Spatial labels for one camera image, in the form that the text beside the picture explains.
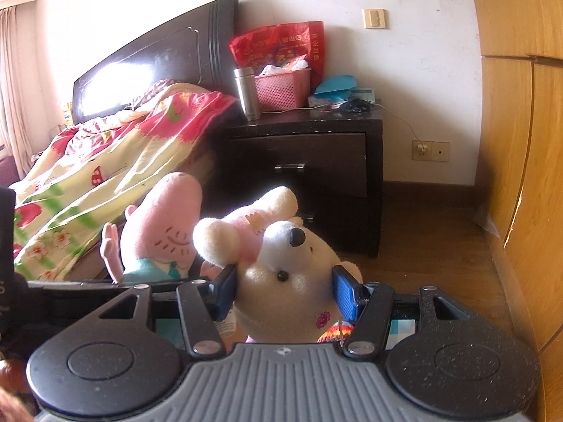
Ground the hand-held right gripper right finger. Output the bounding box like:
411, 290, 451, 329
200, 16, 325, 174
333, 265, 512, 358

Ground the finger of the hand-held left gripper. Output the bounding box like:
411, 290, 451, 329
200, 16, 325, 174
26, 277, 212, 295

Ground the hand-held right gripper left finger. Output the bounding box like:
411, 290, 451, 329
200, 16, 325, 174
62, 264, 239, 358

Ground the cream teddy bear plush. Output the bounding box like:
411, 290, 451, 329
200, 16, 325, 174
194, 186, 364, 345

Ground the pink pig plush toy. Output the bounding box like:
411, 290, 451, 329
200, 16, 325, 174
100, 171, 208, 283

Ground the floral blanket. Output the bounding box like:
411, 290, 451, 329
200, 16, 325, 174
13, 80, 239, 280

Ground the clear plastic bag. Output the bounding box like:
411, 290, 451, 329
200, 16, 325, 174
472, 204, 502, 238

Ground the dark wooden nightstand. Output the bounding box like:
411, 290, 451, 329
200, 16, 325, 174
210, 108, 385, 259

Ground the steel thermos bottle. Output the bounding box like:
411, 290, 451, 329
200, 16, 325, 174
233, 67, 261, 122

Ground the beige curtain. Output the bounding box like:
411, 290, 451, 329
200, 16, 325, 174
0, 0, 36, 181

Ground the pink plastic basket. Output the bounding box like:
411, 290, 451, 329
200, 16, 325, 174
254, 68, 313, 112

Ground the dark patterned pillow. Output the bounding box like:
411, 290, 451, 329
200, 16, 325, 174
131, 79, 177, 111

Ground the white crumpled tissue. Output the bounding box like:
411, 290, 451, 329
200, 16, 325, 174
257, 55, 309, 77

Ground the wooden wardrobe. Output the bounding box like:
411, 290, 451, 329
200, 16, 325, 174
466, 0, 563, 422

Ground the dark wooden bed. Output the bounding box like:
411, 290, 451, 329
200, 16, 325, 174
70, 0, 240, 280

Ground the red plastic bag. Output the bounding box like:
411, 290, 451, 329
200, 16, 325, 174
228, 21, 325, 98

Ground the nightstand drawer with handle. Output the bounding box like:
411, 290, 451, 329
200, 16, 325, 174
226, 132, 368, 198
290, 189, 368, 252

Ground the white charger cable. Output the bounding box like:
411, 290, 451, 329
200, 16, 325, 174
372, 102, 430, 153

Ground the beige wall outlet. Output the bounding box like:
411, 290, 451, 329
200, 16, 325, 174
412, 140, 451, 162

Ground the black tangled cable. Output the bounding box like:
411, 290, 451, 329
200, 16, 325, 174
341, 99, 374, 114

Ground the beige light switch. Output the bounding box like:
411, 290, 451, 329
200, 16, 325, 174
362, 8, 388, 30

